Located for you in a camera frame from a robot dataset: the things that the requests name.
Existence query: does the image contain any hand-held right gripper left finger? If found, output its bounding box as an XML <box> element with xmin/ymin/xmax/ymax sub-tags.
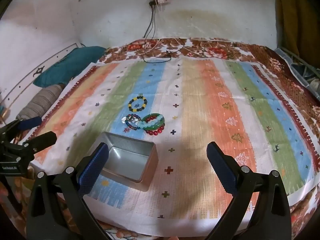
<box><xmin>26</xmin><ymin>142</ymin><xmax>110</xmax><ymax>240</ymax></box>

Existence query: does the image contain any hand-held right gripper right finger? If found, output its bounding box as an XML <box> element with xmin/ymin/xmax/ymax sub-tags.
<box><xmin>206</xmin><ymin>141</ymin><xmax>292</xmax><ymax>240</ymax></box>

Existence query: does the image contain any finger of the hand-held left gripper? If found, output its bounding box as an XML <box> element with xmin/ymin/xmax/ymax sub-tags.
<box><xmin>0</xmin><ymin>117</ymin><xmax>42</xmax><ymax>142</ymax></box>
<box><xmin>14</xmin><ymin>131</ymin><xmax>58</xmax><ymax>163</ymax></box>

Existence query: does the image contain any silver metal tin box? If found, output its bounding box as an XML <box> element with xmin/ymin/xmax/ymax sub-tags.
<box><xmin>94</xmin><ymin>131</ymin><xmax>159</xmax><ymax>192</ymax></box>

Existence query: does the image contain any dark blue red bead bracelet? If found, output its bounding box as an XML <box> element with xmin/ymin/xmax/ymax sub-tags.
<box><xmin>125</xmin><ymin>114</ymin><xmax>143</xmax><ymax>131</ymax></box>

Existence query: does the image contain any light blue bead bracelet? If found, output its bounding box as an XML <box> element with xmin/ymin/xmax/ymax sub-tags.
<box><xmin>136</xmin><ymin>116</ymin><xmax>164</xmax><ymax>129</ymax></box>

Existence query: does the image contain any green jade bangle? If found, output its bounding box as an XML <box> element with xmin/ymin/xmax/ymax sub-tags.
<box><xmin>142</xmin><ymin>113</ymin><xmax>166</xmax><ymax>130</ymax></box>

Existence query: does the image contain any yellow and black bead bracelet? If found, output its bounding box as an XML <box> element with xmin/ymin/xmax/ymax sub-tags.
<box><xmin>128</xmin><ymin>94</ymin><xmax>148</xmax><ymax>113</ymax></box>

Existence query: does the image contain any grey striped pillow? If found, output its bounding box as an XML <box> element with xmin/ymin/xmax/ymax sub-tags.
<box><xmin>16</xmin><ymin>84</ymin><xmax>66</xmax><ymax>120</ymax></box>

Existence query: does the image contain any white bed headboard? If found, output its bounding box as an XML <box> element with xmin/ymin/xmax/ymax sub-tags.
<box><xmin>0</xmin><ymin>42</ymin><xmax>81</xmax><ymax>110</ymax></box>

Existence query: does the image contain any striped colourful cloth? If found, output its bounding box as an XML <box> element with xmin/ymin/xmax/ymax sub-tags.
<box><xmin>30</xmin><ymin>57</ymin><xmax>320</xmax><ymax>236</ymax></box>

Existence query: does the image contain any teal pillow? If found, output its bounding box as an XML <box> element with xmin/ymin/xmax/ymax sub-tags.
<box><xmin>33</xmin><ymin>46</ymin><xmax>107</xmax><ymax>88</ymax></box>

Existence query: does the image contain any grey plastic crate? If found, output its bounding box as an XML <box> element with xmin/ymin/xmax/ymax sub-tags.
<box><xmin>274</xmin><ymin>47</ymin><xmax>320</xmax><ymax>101</ymax></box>

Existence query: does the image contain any yellow cloth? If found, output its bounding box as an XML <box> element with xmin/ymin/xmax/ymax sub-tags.
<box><xmin>275</xmin><ymin>0</ymin><xmax>320</xmax><ymax>55</ymax></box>

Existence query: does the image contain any white cable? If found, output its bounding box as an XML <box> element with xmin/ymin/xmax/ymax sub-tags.
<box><xmin>135</xmin><ymin>4</ymin><xmax>200</xmax><ymax>55</ymax></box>

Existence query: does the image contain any black cable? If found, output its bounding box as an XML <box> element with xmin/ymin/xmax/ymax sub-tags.
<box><xmin>142</xmin><ymin>0</ymin><xmax>186</xmax><ymax>63</ymax></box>

